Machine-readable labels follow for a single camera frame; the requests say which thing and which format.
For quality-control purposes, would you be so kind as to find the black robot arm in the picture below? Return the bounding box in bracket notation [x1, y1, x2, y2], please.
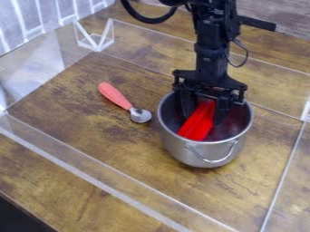
[160, 0, 248, 125]

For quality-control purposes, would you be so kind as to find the silver metal pot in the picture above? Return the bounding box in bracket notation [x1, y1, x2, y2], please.
[157, 92, 253, 169]

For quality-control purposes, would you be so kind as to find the spoon with red handle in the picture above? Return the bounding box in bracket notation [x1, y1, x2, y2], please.
[97, 82, 151, 123]

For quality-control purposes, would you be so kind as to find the clear acrylic enclosure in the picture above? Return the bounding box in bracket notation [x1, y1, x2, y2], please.
[0, 16, 310, 232]

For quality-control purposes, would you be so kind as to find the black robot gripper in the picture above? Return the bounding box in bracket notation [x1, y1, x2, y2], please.
[173, 70, 248, 126]

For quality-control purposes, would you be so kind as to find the red plastic block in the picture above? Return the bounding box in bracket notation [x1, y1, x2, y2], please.
[176, 101, 215, 141]

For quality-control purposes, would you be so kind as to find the black cable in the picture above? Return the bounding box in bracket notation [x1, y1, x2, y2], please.
[120, 0, 179, 25]

